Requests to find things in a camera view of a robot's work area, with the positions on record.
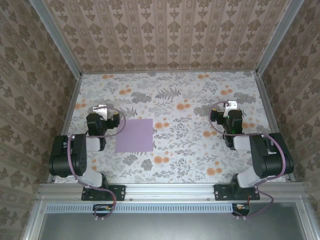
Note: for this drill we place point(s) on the purple square paper sheet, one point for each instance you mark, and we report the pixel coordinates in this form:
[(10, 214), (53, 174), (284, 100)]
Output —
[(136, 136)]

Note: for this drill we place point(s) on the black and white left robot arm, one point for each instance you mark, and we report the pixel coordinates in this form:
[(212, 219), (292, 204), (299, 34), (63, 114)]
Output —
[(75, 160)]

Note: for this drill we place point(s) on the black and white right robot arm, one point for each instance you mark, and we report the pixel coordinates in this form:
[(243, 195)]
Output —
[(270, 160)]

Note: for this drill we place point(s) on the grey metal sheet panel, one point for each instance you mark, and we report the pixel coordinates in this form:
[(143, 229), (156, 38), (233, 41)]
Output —
[(170, 227)]

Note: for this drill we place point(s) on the floral patterned table cover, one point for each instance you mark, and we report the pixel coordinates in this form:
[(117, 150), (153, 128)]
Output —
[(175, 100)]

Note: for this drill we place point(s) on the black connector board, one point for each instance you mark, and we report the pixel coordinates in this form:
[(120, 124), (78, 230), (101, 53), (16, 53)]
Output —
[(103, 208), (241, 208)]

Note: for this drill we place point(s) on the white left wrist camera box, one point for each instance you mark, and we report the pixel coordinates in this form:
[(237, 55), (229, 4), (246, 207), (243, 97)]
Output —
[(100, 110)]

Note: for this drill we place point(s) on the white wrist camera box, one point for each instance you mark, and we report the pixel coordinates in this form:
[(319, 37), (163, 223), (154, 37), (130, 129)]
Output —
[(100, 110), (231, 105)]

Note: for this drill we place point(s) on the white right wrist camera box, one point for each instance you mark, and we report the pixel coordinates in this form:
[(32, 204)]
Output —
[(231, 105)]

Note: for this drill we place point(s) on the aluminium table side rail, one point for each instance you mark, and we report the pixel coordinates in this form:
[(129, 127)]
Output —
[(272, 120), (67, 120)]

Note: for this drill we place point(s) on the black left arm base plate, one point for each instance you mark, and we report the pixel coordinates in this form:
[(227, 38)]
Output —
[(117, 192)]

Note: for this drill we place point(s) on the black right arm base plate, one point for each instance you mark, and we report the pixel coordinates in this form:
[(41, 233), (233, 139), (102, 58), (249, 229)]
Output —
[(222, 192)]

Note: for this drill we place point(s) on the aluminium frame post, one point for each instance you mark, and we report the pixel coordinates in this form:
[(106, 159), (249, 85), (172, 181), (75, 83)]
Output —
[(57, 40), (277, 40)]

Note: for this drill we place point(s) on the aluminium mounting rail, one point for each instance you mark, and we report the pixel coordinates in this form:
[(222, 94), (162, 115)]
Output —
[(170, 191)]

